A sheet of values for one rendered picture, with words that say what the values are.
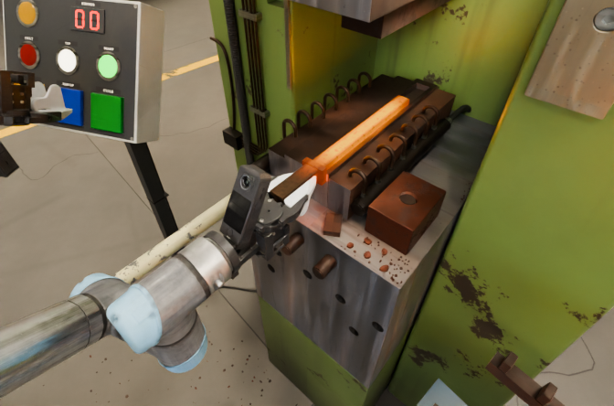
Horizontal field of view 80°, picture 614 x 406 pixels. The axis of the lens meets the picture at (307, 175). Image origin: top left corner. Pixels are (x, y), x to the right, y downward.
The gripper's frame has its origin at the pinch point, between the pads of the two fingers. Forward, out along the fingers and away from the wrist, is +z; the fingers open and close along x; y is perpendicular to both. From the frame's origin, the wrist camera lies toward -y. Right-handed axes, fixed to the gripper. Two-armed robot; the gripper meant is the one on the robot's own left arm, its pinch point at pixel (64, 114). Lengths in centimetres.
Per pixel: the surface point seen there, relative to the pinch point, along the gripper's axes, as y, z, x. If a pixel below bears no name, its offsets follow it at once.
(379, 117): 7, 22, -55
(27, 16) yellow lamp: 17.2, 10.2, 19.6
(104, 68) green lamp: 9.0, 10.2, 0.6
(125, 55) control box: 12.1, 10.6, -4.0
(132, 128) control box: -2.4, 10.6, -6.1
